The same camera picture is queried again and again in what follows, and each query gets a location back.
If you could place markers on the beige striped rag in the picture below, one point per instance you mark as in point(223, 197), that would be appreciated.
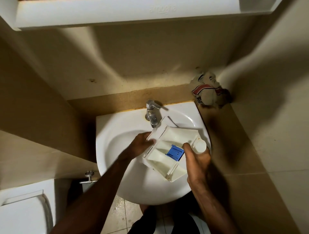
point(207, 92)

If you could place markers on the person's right forearm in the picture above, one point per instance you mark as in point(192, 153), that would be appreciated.
point(212, 212)

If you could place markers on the white ceramic sink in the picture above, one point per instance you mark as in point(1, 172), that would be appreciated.
point(135, 183)

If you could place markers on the person's left forearm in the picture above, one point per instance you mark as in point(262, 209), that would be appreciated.
point(96, 200)

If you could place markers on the person's left hand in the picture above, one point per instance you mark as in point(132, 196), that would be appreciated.
point(141, 145)

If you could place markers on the chrome faucet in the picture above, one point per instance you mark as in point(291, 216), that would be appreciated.
point(152, 115)

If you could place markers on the white detergent drawer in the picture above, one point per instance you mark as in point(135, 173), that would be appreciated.
point(169, 142)

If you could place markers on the white mirror cabinet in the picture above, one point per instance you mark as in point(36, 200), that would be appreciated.
point(120, 14)

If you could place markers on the person's right hand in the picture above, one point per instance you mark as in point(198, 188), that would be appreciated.
point(196, 166)

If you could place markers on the person's black shorts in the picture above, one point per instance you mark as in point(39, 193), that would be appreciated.
point(144, 224)

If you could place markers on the metal toilet paper holder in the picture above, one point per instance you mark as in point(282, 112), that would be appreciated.
point(88, 182)

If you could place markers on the white cabinet side shelf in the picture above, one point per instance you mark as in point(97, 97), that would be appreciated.
point(260, 4)

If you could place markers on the white toilet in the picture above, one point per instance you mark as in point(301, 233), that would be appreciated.
point(24, 212)

